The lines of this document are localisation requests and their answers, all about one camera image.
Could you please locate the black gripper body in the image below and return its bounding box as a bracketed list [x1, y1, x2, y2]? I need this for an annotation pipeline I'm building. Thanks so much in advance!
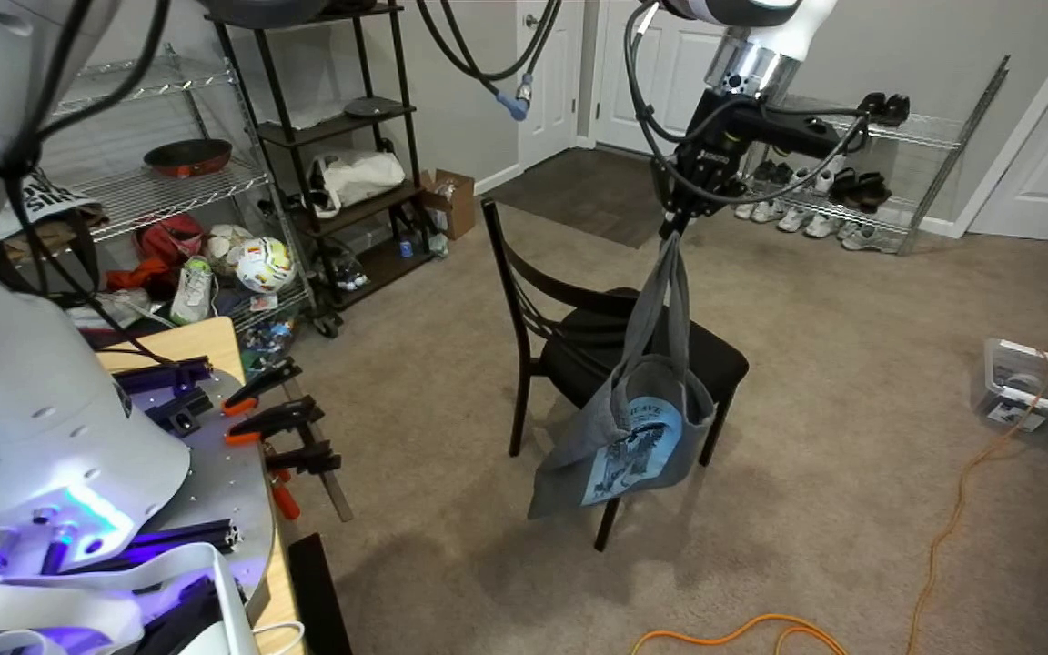
[665, 84, 802, 225]

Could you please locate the grey tote bag blue print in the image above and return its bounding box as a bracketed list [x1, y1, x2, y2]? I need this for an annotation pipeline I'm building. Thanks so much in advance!
[523, 225, 720, 523]

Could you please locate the black wooden chair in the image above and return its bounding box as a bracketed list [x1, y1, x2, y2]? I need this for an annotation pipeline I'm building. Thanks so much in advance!
[478, 197, 753, 559]

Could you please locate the red bag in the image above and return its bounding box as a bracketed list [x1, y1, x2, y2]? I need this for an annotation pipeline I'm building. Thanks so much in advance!
[102, 213, 210, 294]

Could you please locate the white black patterned bag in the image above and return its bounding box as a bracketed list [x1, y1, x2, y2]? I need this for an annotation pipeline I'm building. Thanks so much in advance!
[0, 167, 100, 247]

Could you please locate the dark shoe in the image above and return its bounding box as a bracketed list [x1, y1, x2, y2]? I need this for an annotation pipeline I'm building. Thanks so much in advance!
[749, 156, 796, 191]

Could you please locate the brown door mat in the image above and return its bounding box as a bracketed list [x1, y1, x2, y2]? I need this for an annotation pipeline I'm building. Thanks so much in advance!
[481, 147, 719, 250]

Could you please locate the brown cardboard box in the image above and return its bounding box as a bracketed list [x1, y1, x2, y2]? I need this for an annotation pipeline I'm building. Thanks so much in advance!
[414, 164, 481, 244]

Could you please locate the black shelf unit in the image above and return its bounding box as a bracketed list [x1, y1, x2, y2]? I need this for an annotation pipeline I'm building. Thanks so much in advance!
[202, 0, 434, 341]

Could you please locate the white folded cloth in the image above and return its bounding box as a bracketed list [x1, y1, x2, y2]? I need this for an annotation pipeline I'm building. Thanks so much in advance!
[301, 147, 411, 213]

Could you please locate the black round plate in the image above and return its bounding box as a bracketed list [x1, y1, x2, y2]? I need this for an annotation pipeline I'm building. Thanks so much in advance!
[345, 94, 420, 127]

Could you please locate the clear plastic box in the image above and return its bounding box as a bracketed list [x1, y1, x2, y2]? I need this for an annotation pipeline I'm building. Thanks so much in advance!
[977, 334, 1048, 442]

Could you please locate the colourful soccer ball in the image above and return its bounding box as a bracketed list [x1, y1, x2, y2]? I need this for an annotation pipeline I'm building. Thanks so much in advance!
[235, 233, 298, 298]

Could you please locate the black orange bar clamp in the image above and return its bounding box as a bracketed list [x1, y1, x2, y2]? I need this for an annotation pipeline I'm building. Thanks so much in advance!
[218, 355, 305, 423]
[260, 438, 345, 523]
[223, 392, 357, 529]

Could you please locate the white ball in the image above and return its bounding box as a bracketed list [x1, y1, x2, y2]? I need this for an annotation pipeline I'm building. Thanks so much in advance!
[204, 224, 254, 286]

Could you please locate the white and green bottle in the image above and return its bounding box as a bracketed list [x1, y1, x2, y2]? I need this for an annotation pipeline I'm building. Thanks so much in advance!
[167, 254, 218, 328]

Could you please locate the red and black round pan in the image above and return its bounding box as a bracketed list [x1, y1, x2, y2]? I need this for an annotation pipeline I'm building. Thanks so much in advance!
[144, 134, 236, 184]

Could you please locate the black flat bar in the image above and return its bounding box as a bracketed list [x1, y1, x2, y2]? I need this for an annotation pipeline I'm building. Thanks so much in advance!
[284, 533, 357, 655]

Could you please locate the grey round mounting plate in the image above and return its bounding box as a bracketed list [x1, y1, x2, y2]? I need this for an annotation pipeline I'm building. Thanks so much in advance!
[92, 360, 281, 631]

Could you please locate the purple aluminium extrusion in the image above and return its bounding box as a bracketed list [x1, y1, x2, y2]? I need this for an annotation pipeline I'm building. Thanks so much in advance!
[109, 355, 218, 442]

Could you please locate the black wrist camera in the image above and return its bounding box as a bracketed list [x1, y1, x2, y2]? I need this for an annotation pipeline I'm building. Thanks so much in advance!
[776, 102, 869, 164]

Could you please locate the silver wire shoe rack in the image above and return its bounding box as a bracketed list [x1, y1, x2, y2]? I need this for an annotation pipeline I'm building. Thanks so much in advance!
[734, 30, 1015, 259]

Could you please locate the orange extension cable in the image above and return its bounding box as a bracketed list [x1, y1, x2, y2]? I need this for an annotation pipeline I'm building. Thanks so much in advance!
[629, 425, 1034, 655]

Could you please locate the silver wire shelf unit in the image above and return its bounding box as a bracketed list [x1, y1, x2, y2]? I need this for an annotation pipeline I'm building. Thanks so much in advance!
[0, 43, 309, 320]

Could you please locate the white grey stand frame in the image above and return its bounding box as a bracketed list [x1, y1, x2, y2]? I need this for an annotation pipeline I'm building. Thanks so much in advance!
[0, 542, 263, 655]

